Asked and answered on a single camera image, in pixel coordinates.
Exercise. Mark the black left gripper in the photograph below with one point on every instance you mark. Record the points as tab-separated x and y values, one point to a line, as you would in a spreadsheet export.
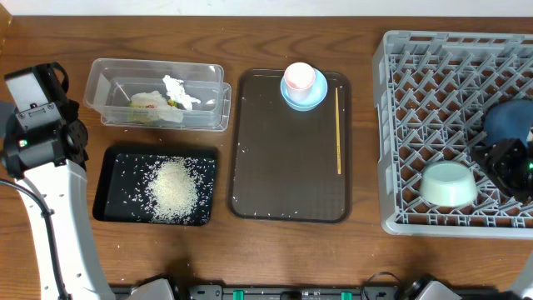
71	112

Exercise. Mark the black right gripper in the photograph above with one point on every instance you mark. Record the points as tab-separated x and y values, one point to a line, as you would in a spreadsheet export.
496	163

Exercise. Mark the mint green bowl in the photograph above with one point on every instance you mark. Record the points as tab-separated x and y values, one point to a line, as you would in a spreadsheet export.
448	184

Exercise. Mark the white rice pile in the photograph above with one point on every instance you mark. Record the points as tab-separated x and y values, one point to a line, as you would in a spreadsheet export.
151	188

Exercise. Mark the wooden chopstick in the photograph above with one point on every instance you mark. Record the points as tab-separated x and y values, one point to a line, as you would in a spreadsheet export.
338	132

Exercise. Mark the light blue small bowl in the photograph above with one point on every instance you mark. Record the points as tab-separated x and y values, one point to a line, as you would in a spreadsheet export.
309	98

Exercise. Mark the pink plastic cup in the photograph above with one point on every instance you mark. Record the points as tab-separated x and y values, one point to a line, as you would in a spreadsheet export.
299	78

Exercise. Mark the yellow green snack wrapper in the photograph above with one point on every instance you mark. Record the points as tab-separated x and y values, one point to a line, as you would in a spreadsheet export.
154	103

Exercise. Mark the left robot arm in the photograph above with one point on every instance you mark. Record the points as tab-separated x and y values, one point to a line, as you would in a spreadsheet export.
56	201

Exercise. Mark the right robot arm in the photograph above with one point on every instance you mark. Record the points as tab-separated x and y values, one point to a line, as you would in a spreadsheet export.
429	288

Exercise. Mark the grey dishwasher rack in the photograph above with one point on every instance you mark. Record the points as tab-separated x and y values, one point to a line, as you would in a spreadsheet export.
431	91

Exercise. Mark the clear plastic bin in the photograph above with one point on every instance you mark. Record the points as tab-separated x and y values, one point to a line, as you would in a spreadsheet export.
112	83

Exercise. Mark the black tray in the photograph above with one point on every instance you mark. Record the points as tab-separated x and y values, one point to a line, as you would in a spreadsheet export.
100	202

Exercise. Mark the brown serving tray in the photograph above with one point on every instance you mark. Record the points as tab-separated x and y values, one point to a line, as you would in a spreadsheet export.
284	161

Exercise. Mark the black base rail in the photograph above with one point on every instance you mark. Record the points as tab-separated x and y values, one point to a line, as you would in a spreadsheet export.
214	292

